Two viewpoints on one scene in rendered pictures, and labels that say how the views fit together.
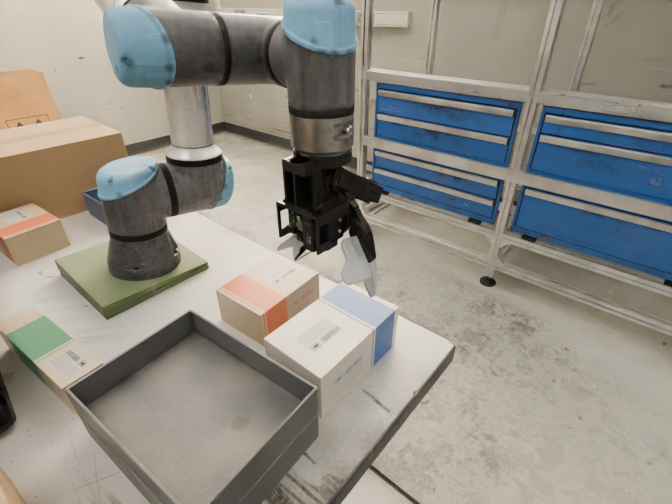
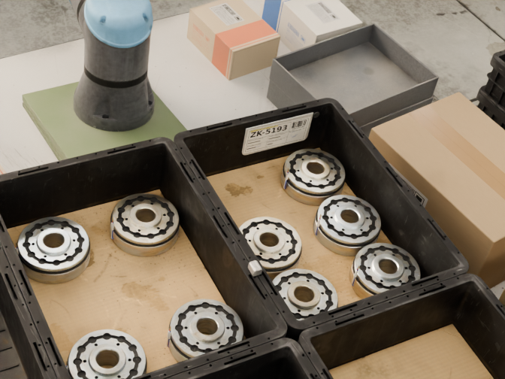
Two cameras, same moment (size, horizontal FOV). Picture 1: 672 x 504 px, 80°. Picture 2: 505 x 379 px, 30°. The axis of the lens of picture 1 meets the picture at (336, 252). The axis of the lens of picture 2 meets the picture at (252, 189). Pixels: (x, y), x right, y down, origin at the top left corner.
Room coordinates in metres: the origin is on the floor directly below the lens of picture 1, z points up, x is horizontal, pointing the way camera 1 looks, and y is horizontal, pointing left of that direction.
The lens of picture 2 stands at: (0.25, 1.70, 1.91)
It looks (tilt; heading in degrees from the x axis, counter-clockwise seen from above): 45 degrees down; 280
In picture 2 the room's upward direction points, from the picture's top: 11 degrees clockwise
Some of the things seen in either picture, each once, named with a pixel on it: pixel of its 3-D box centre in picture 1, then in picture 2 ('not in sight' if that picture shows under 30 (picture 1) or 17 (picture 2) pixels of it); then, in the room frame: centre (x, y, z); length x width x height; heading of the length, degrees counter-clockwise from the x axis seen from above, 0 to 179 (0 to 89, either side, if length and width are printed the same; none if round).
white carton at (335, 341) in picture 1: (334, 341); (309, 19); (0.49, 0.00, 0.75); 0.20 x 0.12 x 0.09; 140
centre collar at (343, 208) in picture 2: not in sight; (349, 216); (0.27, 0.65, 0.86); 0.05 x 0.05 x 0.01
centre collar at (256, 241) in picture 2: not in sight; (268, 240); (0.37, 0.75, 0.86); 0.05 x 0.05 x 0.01
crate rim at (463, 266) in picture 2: not in sight; (314, 204); (0.32, 0.71, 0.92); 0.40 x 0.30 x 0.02; 135
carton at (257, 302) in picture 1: (270, 296); (232, 37); (0.62, 0.13, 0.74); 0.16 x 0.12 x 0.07; 143
